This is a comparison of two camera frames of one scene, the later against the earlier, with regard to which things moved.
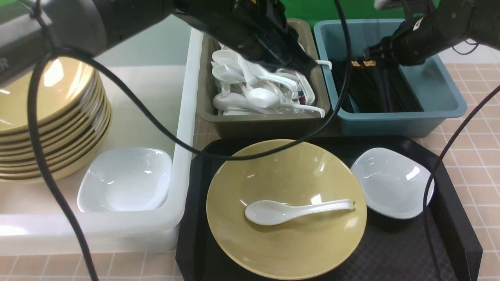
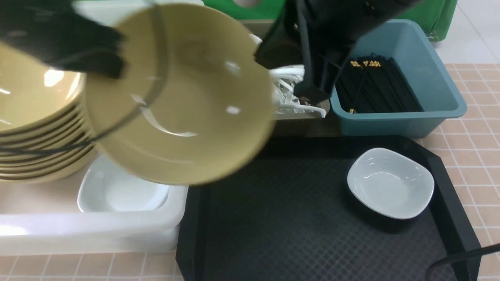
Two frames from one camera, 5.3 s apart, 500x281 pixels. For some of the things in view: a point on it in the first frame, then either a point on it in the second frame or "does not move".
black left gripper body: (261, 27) to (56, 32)
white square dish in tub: (117, 179) does not move
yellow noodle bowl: (307, 245) to (195, 104)
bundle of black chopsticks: (376, 87) does not move
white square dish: (394, 182) does not move
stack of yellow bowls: (74, 112) does not move
